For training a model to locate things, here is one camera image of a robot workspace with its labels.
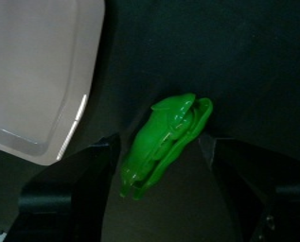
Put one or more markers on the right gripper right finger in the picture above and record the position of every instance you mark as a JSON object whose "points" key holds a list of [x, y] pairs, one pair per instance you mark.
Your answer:
{"points": [[266, 195]]}

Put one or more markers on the pink square tray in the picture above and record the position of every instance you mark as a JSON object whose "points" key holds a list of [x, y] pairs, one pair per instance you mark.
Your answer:
{"points": [[30, 78]]}

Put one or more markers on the dark green pea pod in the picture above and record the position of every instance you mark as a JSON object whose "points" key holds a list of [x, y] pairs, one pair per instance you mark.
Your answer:
{"points": [[156, 141]]}

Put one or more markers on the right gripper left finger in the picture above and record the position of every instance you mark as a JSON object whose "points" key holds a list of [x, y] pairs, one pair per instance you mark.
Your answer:
{"points": [[68, 195]]}

